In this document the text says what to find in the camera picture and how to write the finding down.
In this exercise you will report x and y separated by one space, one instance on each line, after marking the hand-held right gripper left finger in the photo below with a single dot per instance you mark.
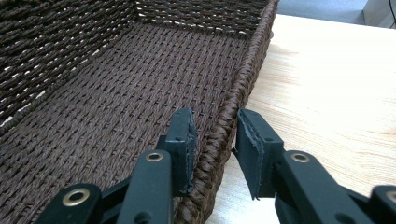
183 149

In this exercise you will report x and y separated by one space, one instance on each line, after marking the brown woven basket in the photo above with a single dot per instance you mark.
109 93

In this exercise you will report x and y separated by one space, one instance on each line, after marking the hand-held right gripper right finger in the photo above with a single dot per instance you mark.
258 155

